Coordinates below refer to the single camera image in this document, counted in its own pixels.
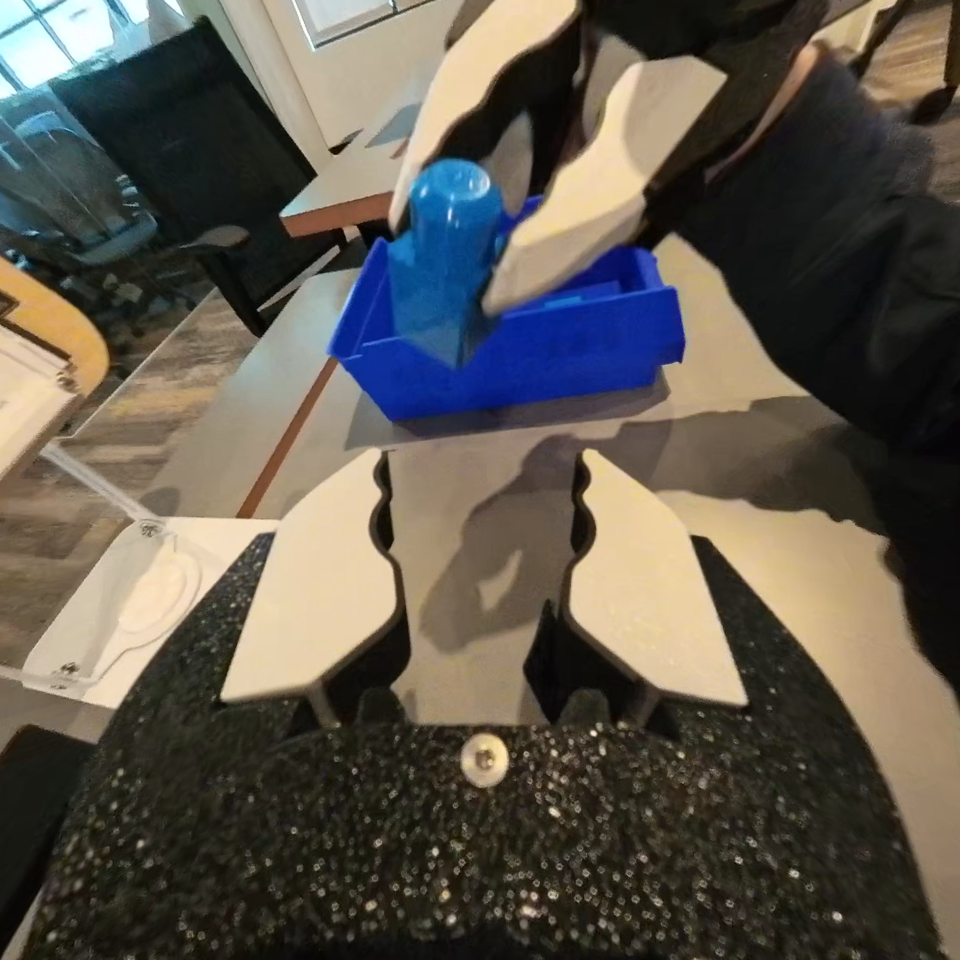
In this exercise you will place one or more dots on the glass partition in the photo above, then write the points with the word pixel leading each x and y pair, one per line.
pixel 45 187

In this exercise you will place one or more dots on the rounded wooden panel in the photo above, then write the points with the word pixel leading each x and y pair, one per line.
pixel 67 330

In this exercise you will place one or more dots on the blue mega block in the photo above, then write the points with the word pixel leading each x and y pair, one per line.
pixel 442 300

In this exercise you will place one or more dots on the wall frame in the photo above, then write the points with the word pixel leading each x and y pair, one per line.
pixel 360 19

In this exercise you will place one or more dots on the white desk with brown edge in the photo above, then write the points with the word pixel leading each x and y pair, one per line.
pixel 352 187

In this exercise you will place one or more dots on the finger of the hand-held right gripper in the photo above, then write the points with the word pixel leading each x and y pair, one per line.
pixel 480 75
pixel 600 202

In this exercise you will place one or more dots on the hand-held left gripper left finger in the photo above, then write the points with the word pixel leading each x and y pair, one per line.
pixel 315 585

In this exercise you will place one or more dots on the blue plastic bin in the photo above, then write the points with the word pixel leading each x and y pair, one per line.
pixel 562 360

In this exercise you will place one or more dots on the person's right forearm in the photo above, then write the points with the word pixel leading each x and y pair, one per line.
pixel 862 262

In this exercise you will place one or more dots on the black chair with armrest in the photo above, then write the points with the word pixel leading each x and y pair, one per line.
pixel 187 135

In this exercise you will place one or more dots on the window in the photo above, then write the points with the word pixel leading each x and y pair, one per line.
pixel 45 37

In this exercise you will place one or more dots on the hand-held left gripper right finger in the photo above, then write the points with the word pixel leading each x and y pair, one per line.
pixel 652 600

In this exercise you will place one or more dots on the grey office chair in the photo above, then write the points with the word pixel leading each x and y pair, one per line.
pixel 112 232

